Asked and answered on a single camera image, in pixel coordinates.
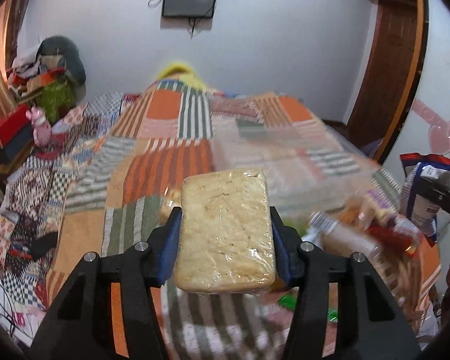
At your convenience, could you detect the blue snack packet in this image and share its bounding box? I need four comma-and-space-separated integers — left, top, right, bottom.
399, 153, 450, 244

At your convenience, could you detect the red snack packet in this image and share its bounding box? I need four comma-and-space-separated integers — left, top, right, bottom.
365, 214, 424, 256

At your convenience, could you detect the clear plastic storage box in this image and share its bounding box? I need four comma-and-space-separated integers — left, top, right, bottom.
210, 127, 379, 217

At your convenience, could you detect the brown wooden door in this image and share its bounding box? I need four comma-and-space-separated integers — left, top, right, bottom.
347, 0, 427, 164

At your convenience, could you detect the patchwork striped bed quilt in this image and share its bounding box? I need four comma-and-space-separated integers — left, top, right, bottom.
0, 79, 427, 359

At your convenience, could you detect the pink plush rabbit toy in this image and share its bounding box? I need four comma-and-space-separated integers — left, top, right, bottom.
26, 106, 52, 147

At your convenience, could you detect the red and black box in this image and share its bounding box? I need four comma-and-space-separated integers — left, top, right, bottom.
0, 104, 33, 164

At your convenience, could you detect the green patterned storage bag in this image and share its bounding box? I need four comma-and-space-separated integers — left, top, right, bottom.
35, 77, 76, 125

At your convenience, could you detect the clothes pile on chair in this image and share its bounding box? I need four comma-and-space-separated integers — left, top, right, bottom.
6, 45, 66, 100

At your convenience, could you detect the grey pillow on pile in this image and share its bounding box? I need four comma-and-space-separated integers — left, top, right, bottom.
37, 35, 86, 86

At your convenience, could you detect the small black wall monitor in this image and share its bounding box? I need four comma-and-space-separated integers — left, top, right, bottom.
161, 0, 216, 19

